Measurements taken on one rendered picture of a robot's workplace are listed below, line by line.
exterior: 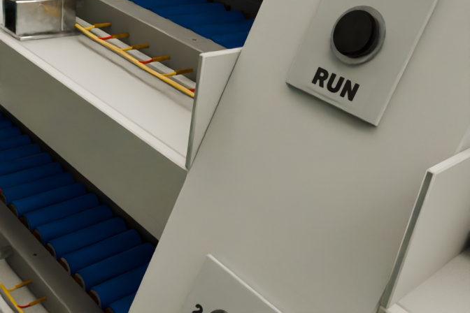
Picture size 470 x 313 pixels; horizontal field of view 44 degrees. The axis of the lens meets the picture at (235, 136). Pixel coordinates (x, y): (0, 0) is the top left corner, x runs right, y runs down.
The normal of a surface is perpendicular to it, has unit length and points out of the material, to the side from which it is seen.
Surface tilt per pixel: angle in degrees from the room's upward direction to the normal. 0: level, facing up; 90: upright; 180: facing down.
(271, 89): 90
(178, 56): 111
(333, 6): 90
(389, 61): 90
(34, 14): 90
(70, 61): 21
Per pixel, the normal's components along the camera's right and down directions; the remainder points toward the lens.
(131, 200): -0.71, 0.21
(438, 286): 0.15, -0.88
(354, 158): -0.61, -0.12
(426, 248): 0.69, 0.41
